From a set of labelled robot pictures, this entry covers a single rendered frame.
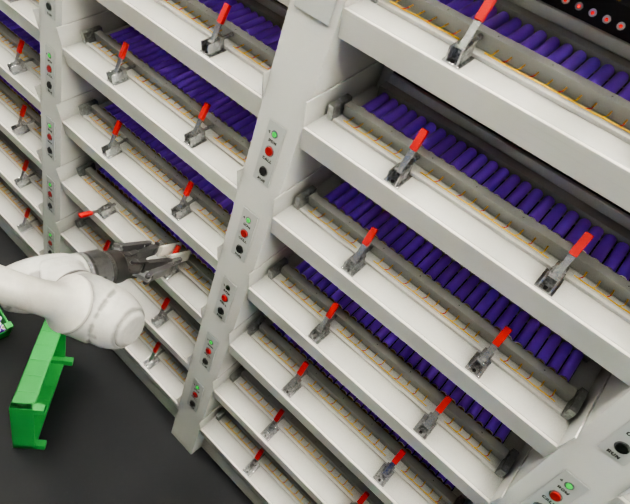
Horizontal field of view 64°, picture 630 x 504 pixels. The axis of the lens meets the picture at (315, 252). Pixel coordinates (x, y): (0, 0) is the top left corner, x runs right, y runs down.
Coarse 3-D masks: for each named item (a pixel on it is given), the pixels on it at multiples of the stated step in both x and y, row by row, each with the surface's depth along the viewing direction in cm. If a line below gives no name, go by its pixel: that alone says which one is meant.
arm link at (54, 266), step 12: (12, 264) 92; (24, 264) 92; (36, 264) 92; (48, 264) 93; (60, 264) 94; (72, 264) 95; (84, 264) 100; (36, 276) 91; (48, 276) 91; (60, 276) 91; (24, 312) 92
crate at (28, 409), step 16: (48, 336) 143; (64, 336) 153; (32, 352) 138; (48, 352) 140; (64, 352) 158; (32, 368) 135; (48, 368) 136; (32, 384) 131; (48, 384) 153; (16, 400) 127; (32, 400) 128; (48, 400) 150; (16, 416) 128; (32, 416) 128; (16, 432) 133; (32, 432) 133; (32, 448) 138
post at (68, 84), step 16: (64, 0) 112; (80, 0) 115; (48, 16) 117; (64, 16) 115; (80, 16) 117; (48, 32) 120; (64, 64) 122; (64, 80) 124; (80, 80) 128; (48, 96) 130; (64, 96) 127; (48, 112) 133; (64, 144) 136; (48, 160) 142; (64, 160) 139; (64, 192) 146; (64, 208) 149; (80, 208) 154; (48, 224) 157
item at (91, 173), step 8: (88, 168) 143; (88, 176) 144; (96, 176) 142; (104, 184) 140; (112, 192) 139; (120, 200) 138; (128, 200) 138; (128, 208) 137; (136, 208) 137; (136, 216) 136; (144, 216) 135; (136, 224) 135; (144, 224) 136; (152, 224) 134; (144, 232) 134; (152, 232) 135; (160, 232) 133; (152, 240) 133; (168, 240) 132; (184, 248) 131; (192, 256) 130; (192, 264) 128; (200, 264) 128; (200, 272) 128; (208, 272) 127; (208, 280) 127
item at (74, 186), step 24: (72, 168) 142; (96, 168) 147; (72, 192) 140; (96, 192) 141; (96, 216) 136; (120, 216) 137; (120, 240) 133; (144, 240) 134; (168, 288) 127; (192, 288) 127; (192, 312) 125
